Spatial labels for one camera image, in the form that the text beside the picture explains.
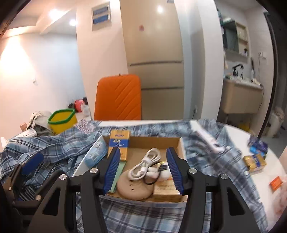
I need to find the gold blue cigarette pack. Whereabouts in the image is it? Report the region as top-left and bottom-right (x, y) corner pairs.
(108, 130), (130, 161)

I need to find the white usb cable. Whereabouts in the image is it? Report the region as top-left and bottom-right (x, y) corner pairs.
(127, 147), (162, 181)

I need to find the light blue tissue packet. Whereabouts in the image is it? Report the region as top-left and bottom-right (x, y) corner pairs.
(84, 136), (107, 168)

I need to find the blue plaid shirt cloth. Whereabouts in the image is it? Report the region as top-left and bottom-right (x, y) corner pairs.
(1, 119), (268, 232)

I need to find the white power strip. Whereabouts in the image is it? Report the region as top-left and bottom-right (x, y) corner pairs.
(10, 128), (37, 140)

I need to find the red white cigarette pack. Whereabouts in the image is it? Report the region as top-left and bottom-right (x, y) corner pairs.
(152, 178), (182, 202)

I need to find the pile of beige clothes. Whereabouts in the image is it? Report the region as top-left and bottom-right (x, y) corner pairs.
(26, 111), (53, 136)

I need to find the yellow bin with green rim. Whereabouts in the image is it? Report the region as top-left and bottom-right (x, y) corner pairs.
(48, 108), (77, 134)

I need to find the beaded floral pouch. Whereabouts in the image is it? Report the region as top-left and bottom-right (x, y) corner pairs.
(74, 119), (96, 134)

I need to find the white remote control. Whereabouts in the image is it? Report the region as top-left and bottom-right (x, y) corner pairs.
(196, 129), (226, 154)

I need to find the gold cigarette pack on table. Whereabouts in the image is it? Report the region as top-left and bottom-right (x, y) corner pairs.
(243, 154), (267, 172)

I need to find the shallow cardboard box tray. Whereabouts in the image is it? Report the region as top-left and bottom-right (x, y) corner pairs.
(103, 137), (187, 208)

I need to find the round beige plush cushion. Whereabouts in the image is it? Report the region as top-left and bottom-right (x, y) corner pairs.
(117, 170), (154, 201)

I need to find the small orange packet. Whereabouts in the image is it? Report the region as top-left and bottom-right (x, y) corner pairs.
(269, 176), (283, 192)

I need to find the clear plastic bag with red print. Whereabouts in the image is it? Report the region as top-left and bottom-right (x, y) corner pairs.
(272, 147), (286, 222)

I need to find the red bag on floor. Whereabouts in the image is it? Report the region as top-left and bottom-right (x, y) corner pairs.
(68, 97), (88, 113)

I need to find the dark blue box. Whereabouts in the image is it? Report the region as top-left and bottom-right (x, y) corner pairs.
(248, 135), (268, 155)

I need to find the orange quilted chair back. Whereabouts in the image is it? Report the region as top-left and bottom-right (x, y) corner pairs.
(94, 74), (142, 121)

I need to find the bathroom vanity cabinet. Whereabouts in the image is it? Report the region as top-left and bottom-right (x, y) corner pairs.
(220, 79), (263, 115)

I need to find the white hair dryer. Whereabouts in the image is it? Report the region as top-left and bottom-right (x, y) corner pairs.
(251, 78), (262, 87)

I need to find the black sink faucet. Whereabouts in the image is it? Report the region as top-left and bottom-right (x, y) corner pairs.
(231, 63), (245, 78)

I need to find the beige three-door refrigerator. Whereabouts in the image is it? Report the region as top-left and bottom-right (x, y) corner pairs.
(120, 0), (184, 120)

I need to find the mirror cabinet with shelves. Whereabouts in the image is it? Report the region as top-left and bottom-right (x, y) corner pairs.
(222, 17), (250, 63)

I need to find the grey wall electrical panel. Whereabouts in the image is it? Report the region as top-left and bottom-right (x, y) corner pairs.
(91, 2), (111, 31)

